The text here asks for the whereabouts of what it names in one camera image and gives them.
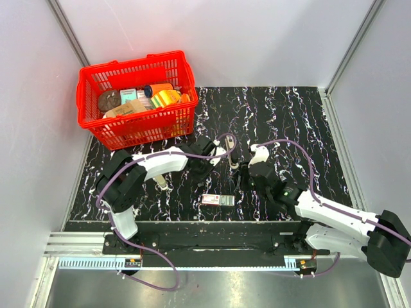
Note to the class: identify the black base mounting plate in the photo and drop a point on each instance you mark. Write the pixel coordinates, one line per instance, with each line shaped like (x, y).
(277, 237)

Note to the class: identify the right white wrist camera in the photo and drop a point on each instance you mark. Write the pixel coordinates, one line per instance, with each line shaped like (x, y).
(259, 153)

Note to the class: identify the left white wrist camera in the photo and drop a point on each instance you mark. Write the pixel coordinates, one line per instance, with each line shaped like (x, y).
(216, 154)

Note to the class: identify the red plastic shopping basket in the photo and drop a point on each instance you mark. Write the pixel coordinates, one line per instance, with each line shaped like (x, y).
(153, 125)

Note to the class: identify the black marble pattern mat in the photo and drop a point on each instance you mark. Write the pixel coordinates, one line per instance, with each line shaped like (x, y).
(291, 119)

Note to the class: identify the white staple box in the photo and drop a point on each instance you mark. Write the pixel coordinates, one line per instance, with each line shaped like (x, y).
(218, 200)

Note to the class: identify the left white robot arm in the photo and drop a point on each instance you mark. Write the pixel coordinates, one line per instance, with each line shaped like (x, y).
(122, 177)

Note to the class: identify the teal white box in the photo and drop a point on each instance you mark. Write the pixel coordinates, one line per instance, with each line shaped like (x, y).
(127, 95)

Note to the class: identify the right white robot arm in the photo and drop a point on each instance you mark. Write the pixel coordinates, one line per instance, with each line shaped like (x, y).
(381, 240)

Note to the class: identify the brown cardboard box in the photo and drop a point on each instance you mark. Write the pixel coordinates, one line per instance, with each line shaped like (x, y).
(133, 107)

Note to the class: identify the orange cylinder can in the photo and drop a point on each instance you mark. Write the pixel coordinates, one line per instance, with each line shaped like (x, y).
(152, 89)

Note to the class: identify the yellow green box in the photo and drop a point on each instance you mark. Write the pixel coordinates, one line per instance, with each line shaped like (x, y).
(165, 98)

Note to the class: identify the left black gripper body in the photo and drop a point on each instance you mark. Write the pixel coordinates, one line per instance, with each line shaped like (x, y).
(202, 171)

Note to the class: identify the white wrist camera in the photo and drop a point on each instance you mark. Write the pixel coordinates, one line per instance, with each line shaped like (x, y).
(216, 154)
(259, 153)

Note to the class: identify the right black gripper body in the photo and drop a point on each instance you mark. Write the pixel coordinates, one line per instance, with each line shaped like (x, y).
(252, 185)

